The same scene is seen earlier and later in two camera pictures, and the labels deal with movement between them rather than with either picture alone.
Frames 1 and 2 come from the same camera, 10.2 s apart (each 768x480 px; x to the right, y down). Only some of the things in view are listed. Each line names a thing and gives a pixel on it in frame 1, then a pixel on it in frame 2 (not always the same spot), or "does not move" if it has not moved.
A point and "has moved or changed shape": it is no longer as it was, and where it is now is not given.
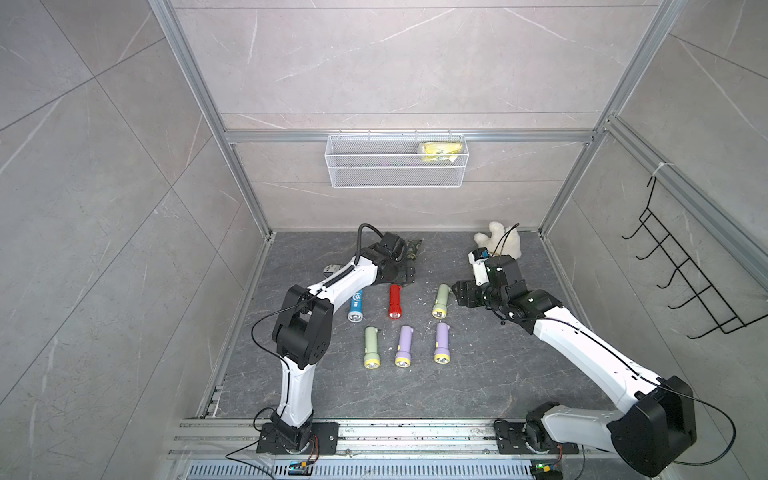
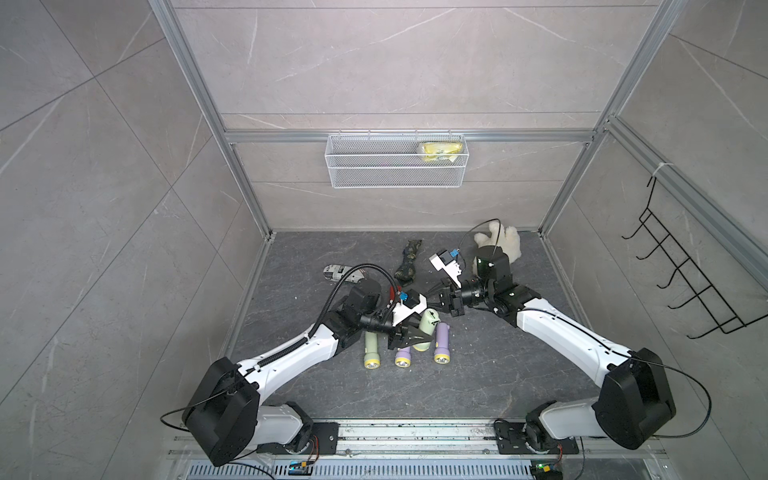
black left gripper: (402, 278) -> (402, 338)
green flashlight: (439, 310) has moved or changed shape
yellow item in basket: (435, 151) does not move
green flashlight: (372, 360) does not move
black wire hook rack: (725, 316) does not move
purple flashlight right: (442, 352) does not move
